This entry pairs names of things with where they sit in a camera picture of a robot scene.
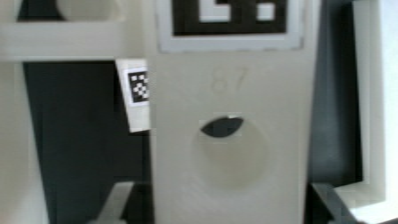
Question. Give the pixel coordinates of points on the white U-shaped fence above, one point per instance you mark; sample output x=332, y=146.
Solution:
x=370, y=196

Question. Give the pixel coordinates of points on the white chair back piece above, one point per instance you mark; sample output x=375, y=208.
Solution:
x=228, y=54

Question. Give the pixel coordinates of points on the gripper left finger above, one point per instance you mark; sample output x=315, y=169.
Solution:
x=126, y=208

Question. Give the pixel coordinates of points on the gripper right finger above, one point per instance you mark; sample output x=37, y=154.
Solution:
x=325, y=209

